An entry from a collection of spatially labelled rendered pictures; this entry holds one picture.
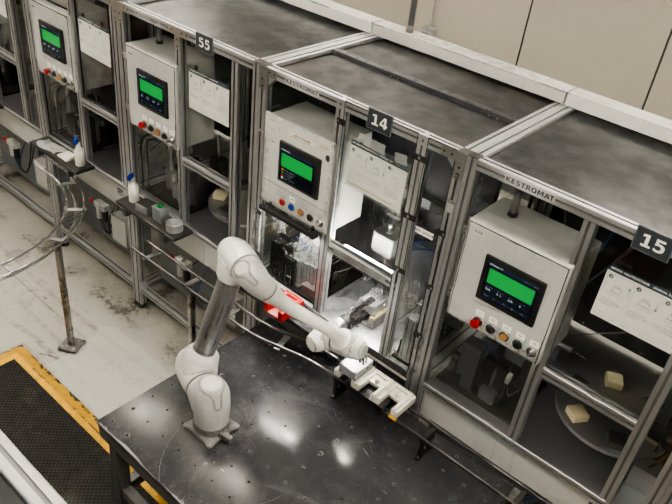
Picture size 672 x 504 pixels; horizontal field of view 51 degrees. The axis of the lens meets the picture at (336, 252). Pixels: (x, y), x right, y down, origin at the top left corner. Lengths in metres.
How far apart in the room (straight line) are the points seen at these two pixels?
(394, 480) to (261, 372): 0.85
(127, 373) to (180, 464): 1.46
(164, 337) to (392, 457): 2.02
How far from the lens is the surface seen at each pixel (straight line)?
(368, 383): 3.26
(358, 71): 3.30
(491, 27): 6.64
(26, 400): 4.42
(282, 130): 3.19
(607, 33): 6.19
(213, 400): 3.04
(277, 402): 3.35
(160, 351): 4.60
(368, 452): 3.21
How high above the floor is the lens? 3.12
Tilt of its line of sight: 34 degrees down
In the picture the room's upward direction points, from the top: 7 degrees clockwise
